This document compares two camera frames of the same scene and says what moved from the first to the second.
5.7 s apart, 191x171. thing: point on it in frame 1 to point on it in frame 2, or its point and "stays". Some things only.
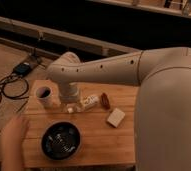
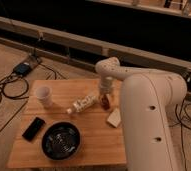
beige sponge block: x=116 y=117 stays
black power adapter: x=22 y=68 stays
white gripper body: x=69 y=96 to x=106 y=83
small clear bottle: x=86 y=103 stays
